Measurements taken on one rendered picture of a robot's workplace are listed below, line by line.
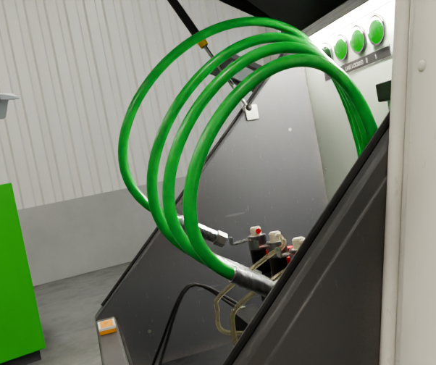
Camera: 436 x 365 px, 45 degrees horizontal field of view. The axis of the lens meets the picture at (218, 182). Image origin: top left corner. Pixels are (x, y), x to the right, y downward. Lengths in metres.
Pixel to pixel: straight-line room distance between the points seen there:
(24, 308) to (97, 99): 4.00
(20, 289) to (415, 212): 3.75
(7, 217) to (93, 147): 3.49
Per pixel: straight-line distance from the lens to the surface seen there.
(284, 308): 0.46
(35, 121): 7.29
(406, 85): 0.48
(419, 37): 0.47
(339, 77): 0.59
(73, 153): 7.33
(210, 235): 0.78
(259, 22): 0.84
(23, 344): 4.15
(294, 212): 1.17
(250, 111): 1.13
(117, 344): 0.93
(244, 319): 0.80
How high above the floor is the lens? 1.23
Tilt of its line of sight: 3 degrees down
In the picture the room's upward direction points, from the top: 11 degrees counter-clockwise
